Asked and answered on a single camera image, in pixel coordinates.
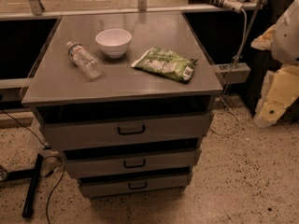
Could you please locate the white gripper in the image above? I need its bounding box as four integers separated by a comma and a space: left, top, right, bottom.
253, 64, 299, 128

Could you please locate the grey bottom drawer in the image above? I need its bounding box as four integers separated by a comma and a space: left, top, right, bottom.
79, 172, 192, 198

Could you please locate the grey drawer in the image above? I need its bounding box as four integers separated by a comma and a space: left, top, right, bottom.
42, 112, 213, 151
79, 172, 192, 198
65, 148, 201, 178

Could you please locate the grey drawer cabinet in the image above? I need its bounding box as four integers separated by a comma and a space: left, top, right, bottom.
22, 12, 221, 186

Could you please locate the grey middle drawer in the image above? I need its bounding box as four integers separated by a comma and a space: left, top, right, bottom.
65, 148, 201, 178

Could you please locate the grey top drawer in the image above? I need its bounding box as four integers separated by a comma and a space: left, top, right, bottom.
42, 112, 213, 151

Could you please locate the white power strip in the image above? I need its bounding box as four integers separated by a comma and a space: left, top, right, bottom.
194, 0, 245, 14

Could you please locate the green chip bag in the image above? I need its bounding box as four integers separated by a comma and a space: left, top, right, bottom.
131, 47, 197, 83

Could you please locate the white bowl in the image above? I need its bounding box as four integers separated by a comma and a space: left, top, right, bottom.
95, 29, 132, 58

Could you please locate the clear plastic water bottle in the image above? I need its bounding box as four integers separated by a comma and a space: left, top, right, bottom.
66, 41, 104, 79

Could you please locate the black floor bar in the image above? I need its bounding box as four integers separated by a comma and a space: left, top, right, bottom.
21, 154, 43, 218

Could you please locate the white cable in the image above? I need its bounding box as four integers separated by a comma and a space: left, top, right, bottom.
209, 8, 249, 138

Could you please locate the black floor cable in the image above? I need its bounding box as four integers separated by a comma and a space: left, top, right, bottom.
0, 108, 65, 224

